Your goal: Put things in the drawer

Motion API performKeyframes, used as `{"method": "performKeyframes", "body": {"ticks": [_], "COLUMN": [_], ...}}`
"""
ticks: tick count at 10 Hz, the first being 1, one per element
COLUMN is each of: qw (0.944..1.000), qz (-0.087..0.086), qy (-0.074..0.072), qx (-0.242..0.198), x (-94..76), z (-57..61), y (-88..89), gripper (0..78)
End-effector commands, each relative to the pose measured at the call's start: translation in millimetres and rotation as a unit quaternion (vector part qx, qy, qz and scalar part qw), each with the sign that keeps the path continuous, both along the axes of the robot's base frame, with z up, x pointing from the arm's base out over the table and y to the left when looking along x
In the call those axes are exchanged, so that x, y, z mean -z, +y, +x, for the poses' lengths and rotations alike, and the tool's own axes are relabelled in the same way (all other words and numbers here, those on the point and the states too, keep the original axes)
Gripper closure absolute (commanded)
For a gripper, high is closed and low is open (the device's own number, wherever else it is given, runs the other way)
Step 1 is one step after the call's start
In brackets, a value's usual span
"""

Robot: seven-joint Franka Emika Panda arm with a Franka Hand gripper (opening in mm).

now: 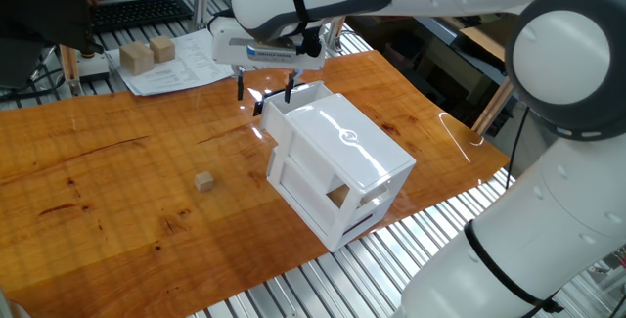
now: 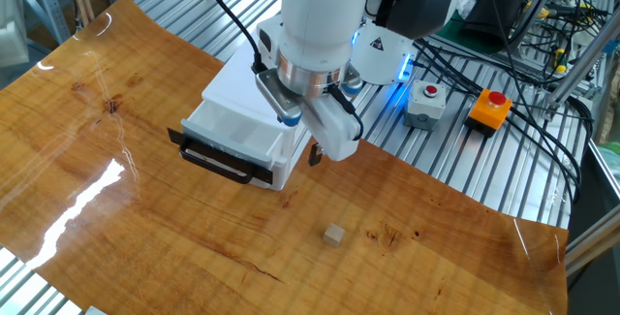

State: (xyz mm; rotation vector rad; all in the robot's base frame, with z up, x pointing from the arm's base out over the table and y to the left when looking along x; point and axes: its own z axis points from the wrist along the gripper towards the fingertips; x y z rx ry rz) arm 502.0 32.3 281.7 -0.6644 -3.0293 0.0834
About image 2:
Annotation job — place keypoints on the aluminium profile rail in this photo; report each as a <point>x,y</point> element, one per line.
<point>593,244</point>

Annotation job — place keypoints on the white foam block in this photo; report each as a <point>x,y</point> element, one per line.
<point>12,39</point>

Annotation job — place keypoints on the wood grain table mat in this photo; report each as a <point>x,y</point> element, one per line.
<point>145,208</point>

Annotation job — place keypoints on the crumpled white tissue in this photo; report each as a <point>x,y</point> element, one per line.
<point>466,7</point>

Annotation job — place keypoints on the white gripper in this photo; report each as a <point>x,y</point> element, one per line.
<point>334,135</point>

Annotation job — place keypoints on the grey perforated shelf frame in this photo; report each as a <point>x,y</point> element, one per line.
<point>50,5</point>

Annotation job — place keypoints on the white plastic drawer cabinet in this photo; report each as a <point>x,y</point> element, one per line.
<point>237,87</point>

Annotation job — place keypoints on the yellow black screwdriver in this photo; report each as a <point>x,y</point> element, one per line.
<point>561,60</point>

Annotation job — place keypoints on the slim aluminium profile post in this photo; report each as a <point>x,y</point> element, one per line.
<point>537,7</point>

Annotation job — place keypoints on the green mat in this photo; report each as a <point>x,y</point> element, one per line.
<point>465,34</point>

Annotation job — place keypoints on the grey box with red button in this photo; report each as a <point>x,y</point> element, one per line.
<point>425,109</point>

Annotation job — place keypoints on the orange box with red button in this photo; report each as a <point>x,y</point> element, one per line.
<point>489,114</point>

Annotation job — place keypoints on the small wooden cube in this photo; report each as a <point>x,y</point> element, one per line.
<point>334,236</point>

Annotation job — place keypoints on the thick aluminium profile post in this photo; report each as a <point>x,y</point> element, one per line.
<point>581,65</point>

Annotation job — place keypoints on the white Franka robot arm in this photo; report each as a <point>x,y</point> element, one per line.
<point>319,14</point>

